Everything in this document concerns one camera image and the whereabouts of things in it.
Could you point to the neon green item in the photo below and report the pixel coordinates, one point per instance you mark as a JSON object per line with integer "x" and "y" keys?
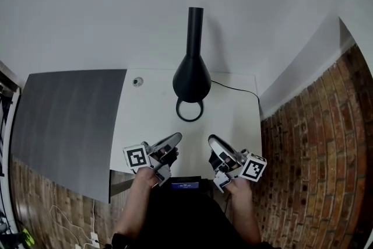
{"x": 27, "y": 237}

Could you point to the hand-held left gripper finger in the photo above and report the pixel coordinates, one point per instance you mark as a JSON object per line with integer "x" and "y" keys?
{"x": 169, "y": 157}
{"x": 173, "y": 139}

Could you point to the person's right forearm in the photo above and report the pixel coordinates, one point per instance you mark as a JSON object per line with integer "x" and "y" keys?
{"x": 244, "y": 213}

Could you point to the black metal railing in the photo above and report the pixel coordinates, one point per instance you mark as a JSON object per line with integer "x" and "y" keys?
{"x": 4, "y": 125}

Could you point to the white desk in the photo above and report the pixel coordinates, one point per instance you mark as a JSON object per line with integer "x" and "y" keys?
{"x": 151, "y": 119}

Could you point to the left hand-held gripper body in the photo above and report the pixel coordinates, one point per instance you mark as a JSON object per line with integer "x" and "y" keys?
{"x": 137, "y": 157}

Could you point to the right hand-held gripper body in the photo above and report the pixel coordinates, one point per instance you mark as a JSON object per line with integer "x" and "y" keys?
{"x": 252, "y": 167}

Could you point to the black desk lamp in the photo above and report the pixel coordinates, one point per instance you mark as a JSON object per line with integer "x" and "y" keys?
{"x": 191, "y": 78}

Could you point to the black chest-mounted screen device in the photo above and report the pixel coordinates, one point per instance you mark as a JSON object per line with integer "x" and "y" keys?
{"x": 185, "y": 185}

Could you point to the white power strip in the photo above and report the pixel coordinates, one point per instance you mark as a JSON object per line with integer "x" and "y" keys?
{"x": 94, "y": 239}

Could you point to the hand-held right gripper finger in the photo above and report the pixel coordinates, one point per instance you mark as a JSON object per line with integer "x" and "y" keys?
{"x": 218, "y": 144}
{"x": 216, "y": 162}

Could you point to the person's left forearm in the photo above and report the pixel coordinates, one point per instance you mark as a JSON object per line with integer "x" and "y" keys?
{"x": 137, "y": 207}

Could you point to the white power adapter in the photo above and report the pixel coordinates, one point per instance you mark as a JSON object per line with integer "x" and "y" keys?
{"x": 78, "y": 246}

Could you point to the person's black shirt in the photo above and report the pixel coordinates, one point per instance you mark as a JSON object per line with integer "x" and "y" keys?
{"x": 186, "y": 221}

